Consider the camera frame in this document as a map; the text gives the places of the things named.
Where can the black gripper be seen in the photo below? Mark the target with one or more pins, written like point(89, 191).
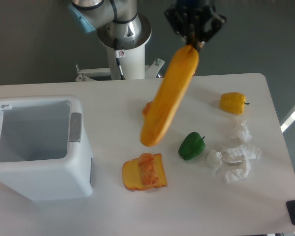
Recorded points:
point(196, 21)

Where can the long orange bread loaf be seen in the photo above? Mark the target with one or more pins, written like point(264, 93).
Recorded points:
point(175, 83)

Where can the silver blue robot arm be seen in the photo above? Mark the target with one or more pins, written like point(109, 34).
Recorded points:
point(92, 14)

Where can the knotted bread roll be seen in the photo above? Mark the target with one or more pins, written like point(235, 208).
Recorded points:
point(146, 109)

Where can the white trash can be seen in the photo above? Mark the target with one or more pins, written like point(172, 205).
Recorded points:
point(45, 153)

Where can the yellow bell pepper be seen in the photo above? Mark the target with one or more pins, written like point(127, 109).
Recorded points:
point(233, 102)

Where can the green bell pepper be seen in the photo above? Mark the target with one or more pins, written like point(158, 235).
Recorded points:
point(192, 146)

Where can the upper crumpled white paper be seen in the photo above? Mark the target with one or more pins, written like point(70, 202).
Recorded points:
point(240, 132)

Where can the large crumpled white paper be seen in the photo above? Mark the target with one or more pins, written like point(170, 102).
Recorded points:
point(239, 157)

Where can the croissant pastry on toast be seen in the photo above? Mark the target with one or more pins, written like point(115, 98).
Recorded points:
point(147, 169)

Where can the toast slice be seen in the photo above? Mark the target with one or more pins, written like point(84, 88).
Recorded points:
point(131, 177)

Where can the white levelling foot bracket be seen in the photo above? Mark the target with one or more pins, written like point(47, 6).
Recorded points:
point(153, 70)

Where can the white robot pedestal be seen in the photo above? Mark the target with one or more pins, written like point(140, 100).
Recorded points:
point(127, 54)

